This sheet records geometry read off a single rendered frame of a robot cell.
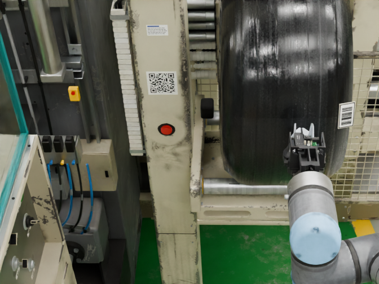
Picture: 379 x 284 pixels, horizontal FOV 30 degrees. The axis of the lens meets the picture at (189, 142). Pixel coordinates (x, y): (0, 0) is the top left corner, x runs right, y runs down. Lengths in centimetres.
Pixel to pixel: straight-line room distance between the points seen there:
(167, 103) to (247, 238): 126
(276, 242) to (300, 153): 154
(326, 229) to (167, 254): 107
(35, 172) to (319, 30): 72
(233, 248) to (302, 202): 162
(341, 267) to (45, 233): 80
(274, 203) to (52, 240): 60
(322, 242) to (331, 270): 10
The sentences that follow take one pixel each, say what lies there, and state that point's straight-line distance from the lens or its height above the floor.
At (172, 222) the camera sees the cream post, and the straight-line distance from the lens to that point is 216.
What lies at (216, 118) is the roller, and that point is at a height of 91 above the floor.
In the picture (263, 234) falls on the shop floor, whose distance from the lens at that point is 299.
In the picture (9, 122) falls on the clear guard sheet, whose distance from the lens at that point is 151.
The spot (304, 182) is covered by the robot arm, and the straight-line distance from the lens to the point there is 138.
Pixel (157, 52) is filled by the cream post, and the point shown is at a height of 132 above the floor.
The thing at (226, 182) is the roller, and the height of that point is 92.
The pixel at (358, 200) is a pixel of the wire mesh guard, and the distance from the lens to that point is 273.
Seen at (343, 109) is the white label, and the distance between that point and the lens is 161.
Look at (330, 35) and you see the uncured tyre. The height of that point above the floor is 142.
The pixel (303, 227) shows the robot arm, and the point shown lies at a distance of 130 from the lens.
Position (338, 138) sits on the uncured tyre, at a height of 121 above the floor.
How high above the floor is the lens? 234
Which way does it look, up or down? 44 degrees down
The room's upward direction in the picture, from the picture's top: 4 degrees counter-clockwise
